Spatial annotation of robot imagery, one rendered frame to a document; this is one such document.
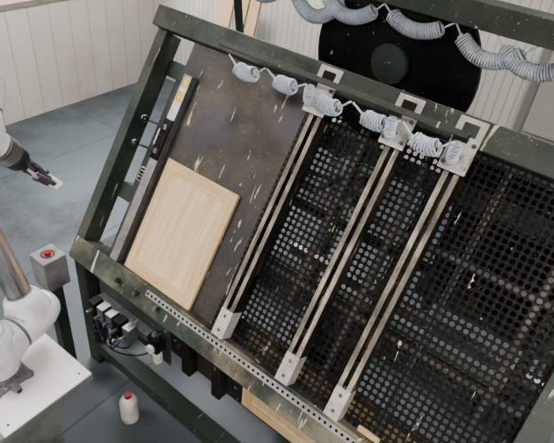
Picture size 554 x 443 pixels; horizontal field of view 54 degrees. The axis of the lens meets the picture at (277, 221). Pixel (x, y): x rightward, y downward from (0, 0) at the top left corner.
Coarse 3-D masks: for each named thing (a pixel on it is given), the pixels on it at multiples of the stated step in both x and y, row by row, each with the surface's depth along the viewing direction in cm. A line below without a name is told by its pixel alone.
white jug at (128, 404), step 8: (128, 392) 286; (120, 400) 286; (128, 400) 285; (136, 400) 288; (120, 408) 286; (128, 408) 285; (136, 408) 289; (120, 416) 291; (128, 416) 288; (136, 416) 292; (128, 424) 292
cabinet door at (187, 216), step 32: (160, 192) 255; (192, 192) 247; (224, 192) 238; (160, 224) 254; (192, 224) 246; (224, 224) 237; (128, 256) 262; (160, 256) 253; (192, 256) 244; (160, 288) 251; (192, 288) 243
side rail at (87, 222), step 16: (160, 32) 259; (160, 48) 258; (176, 48) 266; (144, 64) 262; (160, 64) 263; (144, 80) 261; (160, 80) 267; (144, 96) 263; (128, 112) 265; (144, 112) 268; (128, 128) 264; (144, 128) 273; (128, 144) 269; (112, 160) 267; (128, 160) 274; (112, 176) 269; (96, 192) 271; (112, 192) 274; (96, 208) 270; (112, 208) 279; (96, 224) 275
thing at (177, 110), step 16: (192, 80) 250; (176, 96) 252; (176, 112) 252; (176, 128) 256; (160, 160) 256; (144, 176) 258; (144, 192) 257; (128, 224) 260; (128, 240) 263; (112, 256) 264
